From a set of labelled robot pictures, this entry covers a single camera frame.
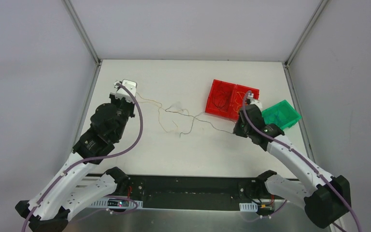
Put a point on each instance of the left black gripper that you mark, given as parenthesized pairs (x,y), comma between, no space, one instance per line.
(121,102)

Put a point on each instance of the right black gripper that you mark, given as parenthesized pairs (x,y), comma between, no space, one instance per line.
(248,114)

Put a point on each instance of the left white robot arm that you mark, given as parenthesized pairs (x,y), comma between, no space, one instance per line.
(57,204)

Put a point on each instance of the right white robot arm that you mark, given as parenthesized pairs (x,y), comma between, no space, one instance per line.
(323,197)

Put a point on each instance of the left red bin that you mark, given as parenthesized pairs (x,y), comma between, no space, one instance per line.
(219,99)

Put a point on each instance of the green plastic bin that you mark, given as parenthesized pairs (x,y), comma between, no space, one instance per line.
(282,115)

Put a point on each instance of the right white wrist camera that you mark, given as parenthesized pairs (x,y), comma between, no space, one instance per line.
(250,100)

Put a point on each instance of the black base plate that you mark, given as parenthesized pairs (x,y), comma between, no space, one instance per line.
(194,193)

